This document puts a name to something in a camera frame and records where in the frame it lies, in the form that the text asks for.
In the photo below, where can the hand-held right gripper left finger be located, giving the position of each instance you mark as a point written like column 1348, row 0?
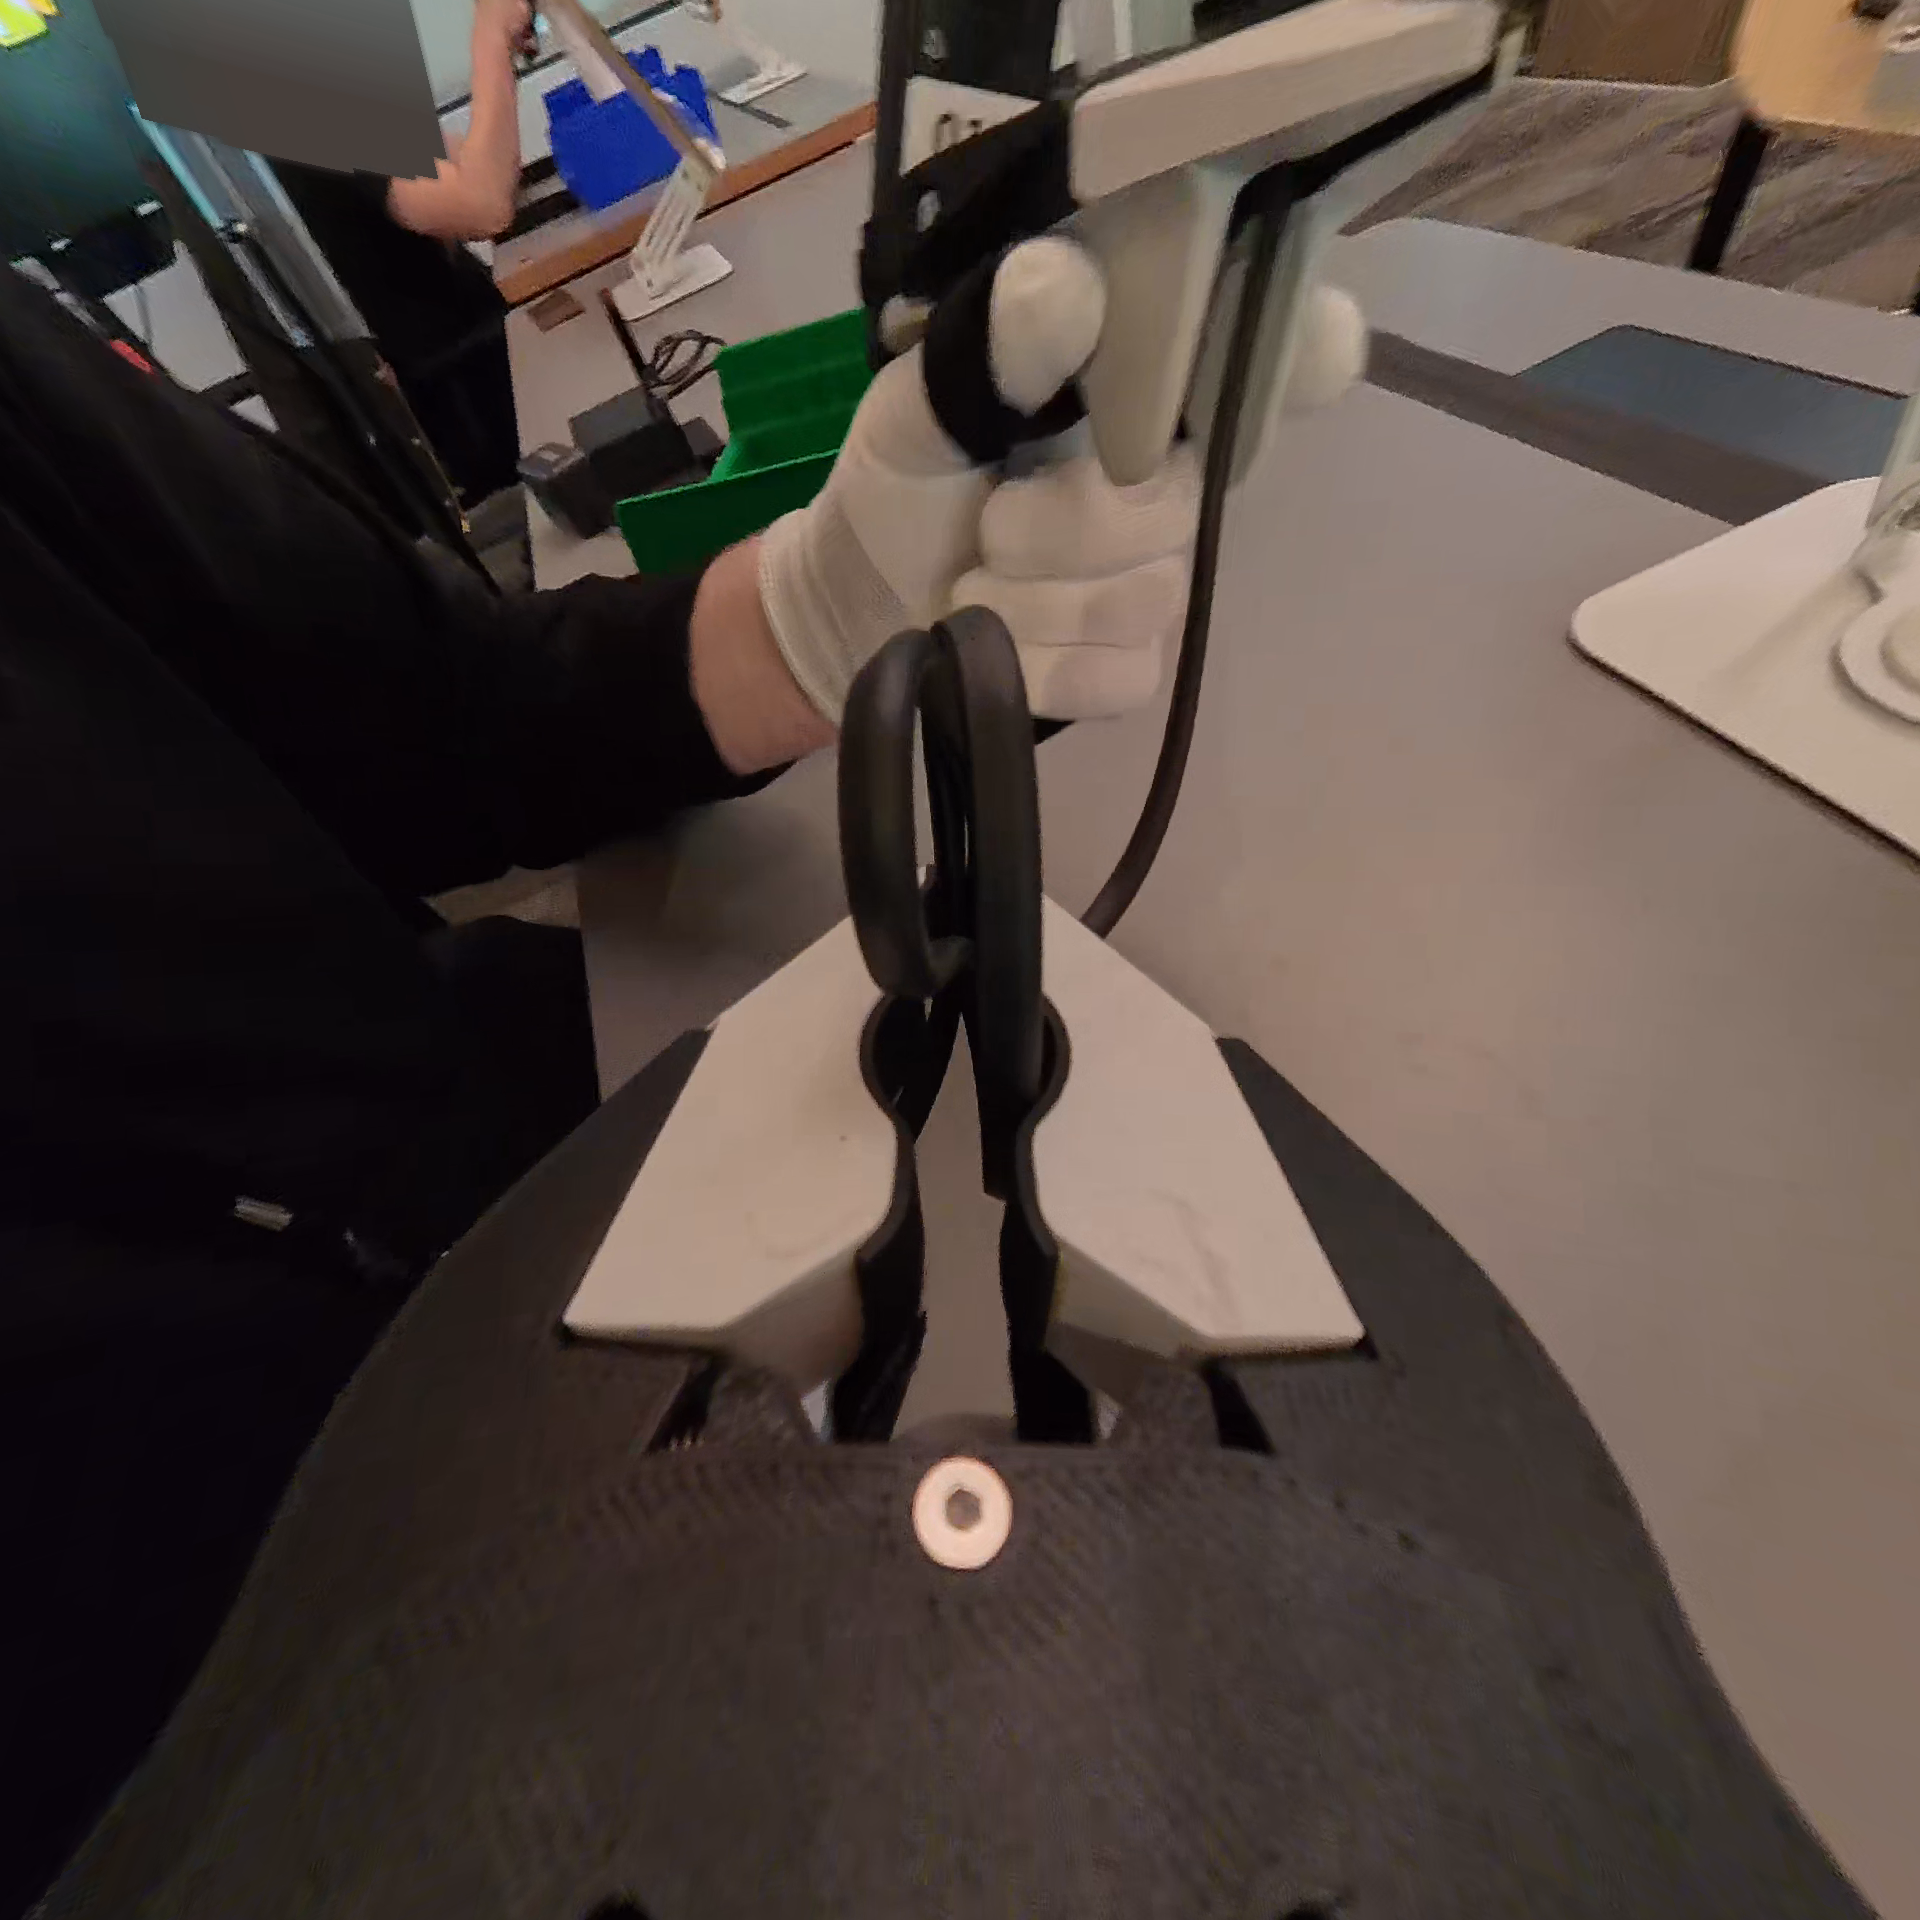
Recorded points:
column 737, row 1199

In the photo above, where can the slim metal stand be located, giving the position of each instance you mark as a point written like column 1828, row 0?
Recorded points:
column 759, row 66

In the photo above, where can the black electronic device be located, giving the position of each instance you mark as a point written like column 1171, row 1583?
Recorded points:
column 632, row 436

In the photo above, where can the white desk stand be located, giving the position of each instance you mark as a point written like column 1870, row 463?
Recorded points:
column 1727, row 645

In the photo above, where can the blue plastic bin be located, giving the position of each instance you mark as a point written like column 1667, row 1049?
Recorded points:
column 617, row 134

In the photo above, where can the black TV screen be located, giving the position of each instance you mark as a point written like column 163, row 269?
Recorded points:
column 59, row 118

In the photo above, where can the person's left forearm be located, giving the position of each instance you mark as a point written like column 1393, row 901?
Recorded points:
column 632, row 690

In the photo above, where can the green plastic bin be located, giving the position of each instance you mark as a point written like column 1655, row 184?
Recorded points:
column 781, row 418

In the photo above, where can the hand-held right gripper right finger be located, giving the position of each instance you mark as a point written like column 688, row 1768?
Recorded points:
column 1187, row 1199

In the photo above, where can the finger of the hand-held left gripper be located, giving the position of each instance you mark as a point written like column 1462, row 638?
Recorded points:
column 1411, row 158
column 1275, row 88

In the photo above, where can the person's left hand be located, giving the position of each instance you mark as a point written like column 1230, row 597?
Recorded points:
column 885, row 510

